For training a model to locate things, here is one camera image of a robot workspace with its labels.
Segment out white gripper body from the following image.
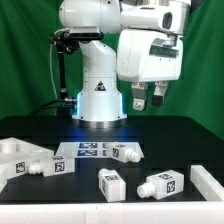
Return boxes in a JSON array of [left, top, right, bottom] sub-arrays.
[[117, 29, 183, 82]]

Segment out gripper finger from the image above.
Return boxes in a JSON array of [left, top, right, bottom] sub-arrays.
[[152, 81, 168, 106], [132, 82, 147, 111]]

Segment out white square table top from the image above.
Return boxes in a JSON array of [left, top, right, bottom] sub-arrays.
[[0, 138, 54, 179]]

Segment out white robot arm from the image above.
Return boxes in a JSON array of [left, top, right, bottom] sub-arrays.
[[59, 0, 191, 128]]

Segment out white tag sheet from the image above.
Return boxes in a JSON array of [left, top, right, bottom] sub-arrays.
[[56, 141, 144, 158]]

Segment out black base cables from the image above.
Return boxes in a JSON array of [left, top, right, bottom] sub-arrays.
[[27, 97, 78, 117]]

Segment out black camera on stand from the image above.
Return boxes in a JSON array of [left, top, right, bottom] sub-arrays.
[[49, 26, 104, 99]]

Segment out white right obstacle wall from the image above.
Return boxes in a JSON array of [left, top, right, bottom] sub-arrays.
[[190, 165, 224, 202]]

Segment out white front wall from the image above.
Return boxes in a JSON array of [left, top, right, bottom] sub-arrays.
[[0, 202, 224, 224]]

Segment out white left wall block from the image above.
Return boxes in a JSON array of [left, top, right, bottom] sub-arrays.
[[0, 168, 7, 193]]

